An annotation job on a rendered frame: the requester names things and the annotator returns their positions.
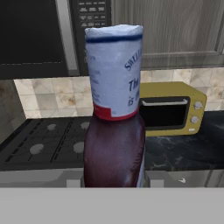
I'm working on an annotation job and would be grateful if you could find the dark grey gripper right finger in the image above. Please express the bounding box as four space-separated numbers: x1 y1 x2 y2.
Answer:
143 171 166 188

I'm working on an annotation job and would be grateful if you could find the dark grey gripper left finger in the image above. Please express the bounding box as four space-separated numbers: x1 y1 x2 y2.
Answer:
59 171 86 188

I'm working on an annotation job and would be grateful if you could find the dark sauce bottle white label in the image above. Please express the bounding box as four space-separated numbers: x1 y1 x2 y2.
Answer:
83 24 147 188

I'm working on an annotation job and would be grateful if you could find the grey base cupboard front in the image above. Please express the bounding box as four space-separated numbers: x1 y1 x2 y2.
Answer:
145 169 224 188

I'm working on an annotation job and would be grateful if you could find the grey oven front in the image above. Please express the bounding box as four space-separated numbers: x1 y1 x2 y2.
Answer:
0 168 86 188

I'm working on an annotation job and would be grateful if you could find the black gas hob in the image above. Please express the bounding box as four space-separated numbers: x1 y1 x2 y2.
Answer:
0 115 95 172

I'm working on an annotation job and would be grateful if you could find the yellow toaster oven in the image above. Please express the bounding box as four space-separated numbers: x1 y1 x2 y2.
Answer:
138 80 208 137

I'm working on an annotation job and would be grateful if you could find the black microwave oven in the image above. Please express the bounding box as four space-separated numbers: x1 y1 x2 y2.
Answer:
0 0 114 81

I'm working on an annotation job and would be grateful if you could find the grey wooden cupboard door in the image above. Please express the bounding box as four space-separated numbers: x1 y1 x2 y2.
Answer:
111 0 224 70

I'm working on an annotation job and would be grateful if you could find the grey microwave door handle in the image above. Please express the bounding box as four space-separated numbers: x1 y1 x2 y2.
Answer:
55 0 81 75

